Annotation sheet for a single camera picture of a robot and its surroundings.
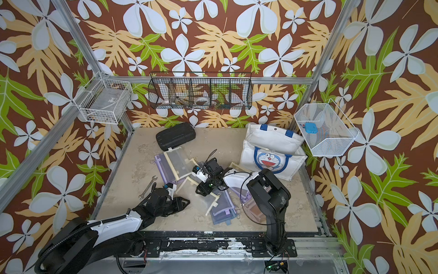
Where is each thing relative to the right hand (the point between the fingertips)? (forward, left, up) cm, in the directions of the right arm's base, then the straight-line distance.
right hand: (199, 186), depth 91 cm
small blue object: (+20, -57, +25) cm, 66 cm away
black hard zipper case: (+32, +21, +5) cm, 38 cm away
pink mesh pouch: (-13, -28, +1) cm, 31 cm away
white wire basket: (+32, +49, +33) cm, 68 cm away
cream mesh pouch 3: (+13, -20, +1) cm, 24 cm away
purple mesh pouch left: (+9, +19, +1) cm, 21 cm away
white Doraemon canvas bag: (+19, -40, +11) cm, 46 cm away
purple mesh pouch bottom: (-13, -13, 0) cm, 19 cm away
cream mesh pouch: (+13, +11, +2) cm, 17 cm away
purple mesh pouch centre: (-5, -23, 0) cm, 24 cm away
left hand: (-8, +4, +1) cm, 9 cm away
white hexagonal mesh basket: (+18, -65, +24) cm, 72 cm away
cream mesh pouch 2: (-1, +7, -1) cm, 7 cm away
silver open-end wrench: (+6, +27, -1) cm, 27 cm away
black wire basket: (+46, +2, +30) cm, 55 cm away
